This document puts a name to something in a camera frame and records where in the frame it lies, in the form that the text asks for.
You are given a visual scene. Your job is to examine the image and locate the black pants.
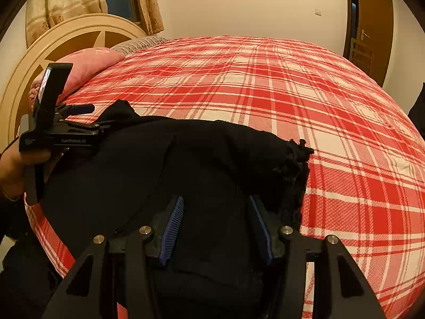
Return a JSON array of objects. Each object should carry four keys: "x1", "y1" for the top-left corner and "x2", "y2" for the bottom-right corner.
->
[{"x1": 40, "y1": 101, "x2": 313, "y2": 318}]

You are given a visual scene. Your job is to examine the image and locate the person's dark sleeve forearm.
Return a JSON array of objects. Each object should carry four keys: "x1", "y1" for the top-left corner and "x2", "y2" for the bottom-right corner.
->
[{"x1": 1, "y1": 197, "x2": 63, "y2": 318}]

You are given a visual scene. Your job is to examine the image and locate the person's left hand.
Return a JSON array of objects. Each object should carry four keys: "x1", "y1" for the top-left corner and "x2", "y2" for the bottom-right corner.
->
[{"x1": 1, "y1": 140, "x2": 63, "y2": 201}]

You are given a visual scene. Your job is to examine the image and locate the red plaid bed cover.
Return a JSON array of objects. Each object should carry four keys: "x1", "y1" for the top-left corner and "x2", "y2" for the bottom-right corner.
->
[{"x1": 24, "y1": 35, "x2": 425, "y2": 319}]

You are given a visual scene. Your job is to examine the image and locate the cream wooden headboard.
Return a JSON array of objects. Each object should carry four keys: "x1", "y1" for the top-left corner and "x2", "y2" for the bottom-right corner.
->
[{"x1": 1, "y1": 13, "x2": 146, "y2": 148}]

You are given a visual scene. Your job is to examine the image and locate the grey striped pillow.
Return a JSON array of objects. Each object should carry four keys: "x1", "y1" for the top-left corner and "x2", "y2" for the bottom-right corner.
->
[{"x1": 112, "y1": 36, "x2": 168, "y2": 56}]

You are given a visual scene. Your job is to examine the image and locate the beige floral curtain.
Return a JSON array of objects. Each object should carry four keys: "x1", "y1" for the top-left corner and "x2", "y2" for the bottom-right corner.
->
[{"x1": 25, "y1": 0, "x2": 164, "y2": 46}]

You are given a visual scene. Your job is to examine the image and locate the brown wooden door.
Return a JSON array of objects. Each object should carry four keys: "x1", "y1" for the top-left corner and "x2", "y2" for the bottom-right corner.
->
[{"x1": 344, "y1": 0, "x2": 394, "y2": 86}]

